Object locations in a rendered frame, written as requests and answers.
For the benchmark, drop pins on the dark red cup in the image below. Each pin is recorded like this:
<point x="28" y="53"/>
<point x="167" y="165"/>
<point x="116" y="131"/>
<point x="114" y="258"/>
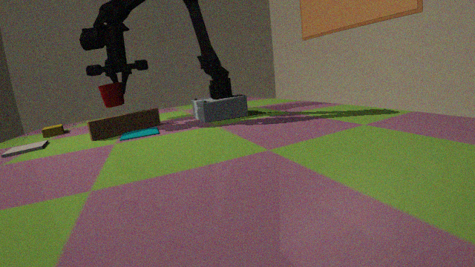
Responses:
<point x="112" y="94"/>

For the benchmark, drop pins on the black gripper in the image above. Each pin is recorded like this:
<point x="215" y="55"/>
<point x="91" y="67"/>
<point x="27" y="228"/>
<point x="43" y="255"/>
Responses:
<point x="116" y="58"/>

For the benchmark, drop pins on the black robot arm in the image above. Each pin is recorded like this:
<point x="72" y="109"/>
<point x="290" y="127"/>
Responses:
<point x="114" y="12"/>

